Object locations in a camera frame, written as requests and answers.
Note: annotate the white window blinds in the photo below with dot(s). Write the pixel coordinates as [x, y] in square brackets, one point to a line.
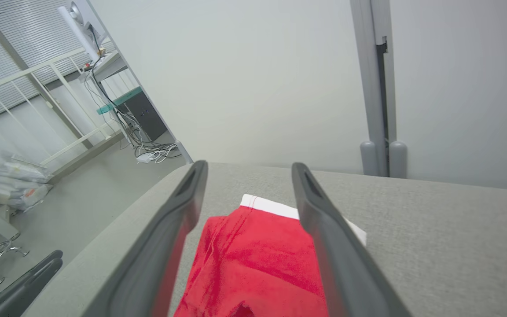
[38, 22]

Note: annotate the plastic wrapped packages pile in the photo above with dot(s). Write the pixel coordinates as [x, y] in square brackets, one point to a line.
[16, 185]

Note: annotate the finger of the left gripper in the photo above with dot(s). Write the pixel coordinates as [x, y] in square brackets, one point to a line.
[24, 284]

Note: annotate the white metal railing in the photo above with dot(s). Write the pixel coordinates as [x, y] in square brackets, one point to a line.
[77, 144]

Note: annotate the black computer cabinet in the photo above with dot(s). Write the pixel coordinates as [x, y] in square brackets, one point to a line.
[148, 116]

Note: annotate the grey partition post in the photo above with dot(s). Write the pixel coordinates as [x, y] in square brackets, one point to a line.
[368, 88]
[392, 110]

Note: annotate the white power strip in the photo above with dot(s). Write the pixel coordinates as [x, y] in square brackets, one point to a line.
[144, 157]

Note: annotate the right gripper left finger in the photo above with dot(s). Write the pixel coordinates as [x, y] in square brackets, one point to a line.
[148, 264]

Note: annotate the white monitor on stand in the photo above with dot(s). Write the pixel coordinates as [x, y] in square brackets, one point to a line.
[77, 33]

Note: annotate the grey cylinder post foot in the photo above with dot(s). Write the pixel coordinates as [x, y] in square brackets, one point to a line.
[398, 159]
[368, 158]

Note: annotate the grey building column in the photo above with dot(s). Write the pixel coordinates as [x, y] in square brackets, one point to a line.
[60, 114]

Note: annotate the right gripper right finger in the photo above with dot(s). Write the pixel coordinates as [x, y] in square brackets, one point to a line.
[346, 273]

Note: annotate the red shorts with white stripe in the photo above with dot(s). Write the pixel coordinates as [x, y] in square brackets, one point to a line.
[253, 264]

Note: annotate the teal shelf board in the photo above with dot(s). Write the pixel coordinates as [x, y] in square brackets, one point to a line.
[119, 100]

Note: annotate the chrome chair base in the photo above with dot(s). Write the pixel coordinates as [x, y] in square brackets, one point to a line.
[13, 251]

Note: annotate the grey desk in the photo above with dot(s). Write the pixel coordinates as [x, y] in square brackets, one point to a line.
[110, 66]

